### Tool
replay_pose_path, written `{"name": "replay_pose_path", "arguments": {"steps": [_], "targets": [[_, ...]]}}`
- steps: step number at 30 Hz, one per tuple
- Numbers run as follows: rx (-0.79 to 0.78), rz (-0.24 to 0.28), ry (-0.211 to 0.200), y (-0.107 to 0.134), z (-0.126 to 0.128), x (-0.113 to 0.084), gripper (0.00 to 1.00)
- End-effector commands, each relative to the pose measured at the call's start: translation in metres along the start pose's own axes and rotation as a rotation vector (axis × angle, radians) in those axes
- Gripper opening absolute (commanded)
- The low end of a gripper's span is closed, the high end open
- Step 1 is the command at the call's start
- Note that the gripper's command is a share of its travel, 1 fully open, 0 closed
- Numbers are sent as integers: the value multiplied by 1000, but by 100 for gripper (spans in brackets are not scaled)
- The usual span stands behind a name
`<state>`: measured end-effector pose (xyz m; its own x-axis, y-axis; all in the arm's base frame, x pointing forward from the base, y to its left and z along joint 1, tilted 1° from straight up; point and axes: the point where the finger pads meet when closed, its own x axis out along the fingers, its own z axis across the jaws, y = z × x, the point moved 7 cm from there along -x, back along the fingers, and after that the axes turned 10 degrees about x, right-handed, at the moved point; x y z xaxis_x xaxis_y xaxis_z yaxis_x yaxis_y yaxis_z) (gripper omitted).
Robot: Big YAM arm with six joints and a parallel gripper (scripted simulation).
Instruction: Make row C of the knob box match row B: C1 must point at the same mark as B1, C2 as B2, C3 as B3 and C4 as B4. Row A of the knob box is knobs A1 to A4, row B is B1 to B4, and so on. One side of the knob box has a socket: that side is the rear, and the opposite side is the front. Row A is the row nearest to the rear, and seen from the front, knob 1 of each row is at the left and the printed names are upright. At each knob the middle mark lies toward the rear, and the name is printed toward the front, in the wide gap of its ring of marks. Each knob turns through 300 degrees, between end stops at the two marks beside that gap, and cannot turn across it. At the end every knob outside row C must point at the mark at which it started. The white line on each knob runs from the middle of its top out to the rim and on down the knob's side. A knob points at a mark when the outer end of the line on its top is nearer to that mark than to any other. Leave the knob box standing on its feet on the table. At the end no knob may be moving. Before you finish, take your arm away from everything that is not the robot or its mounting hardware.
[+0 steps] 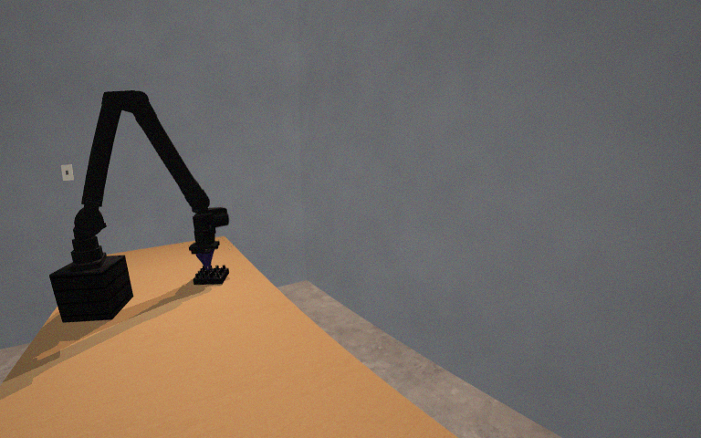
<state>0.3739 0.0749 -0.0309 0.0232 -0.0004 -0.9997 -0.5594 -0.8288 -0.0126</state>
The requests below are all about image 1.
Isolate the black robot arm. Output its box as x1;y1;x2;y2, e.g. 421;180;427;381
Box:
69;90;229;272

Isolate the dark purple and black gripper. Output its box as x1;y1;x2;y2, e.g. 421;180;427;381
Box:
189;229;220;270

